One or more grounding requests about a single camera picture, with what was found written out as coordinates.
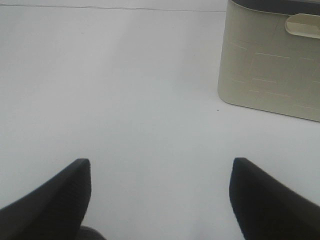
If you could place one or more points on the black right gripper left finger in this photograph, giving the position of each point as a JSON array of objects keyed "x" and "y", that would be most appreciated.
[{"x": 53, "y": 211}]

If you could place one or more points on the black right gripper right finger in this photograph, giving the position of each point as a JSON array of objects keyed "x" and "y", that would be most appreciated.
[{"x": 265, "y": 209}]

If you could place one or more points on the beige plastic basket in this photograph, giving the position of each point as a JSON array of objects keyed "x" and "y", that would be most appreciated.
[{"x": 270, "y": 57}]

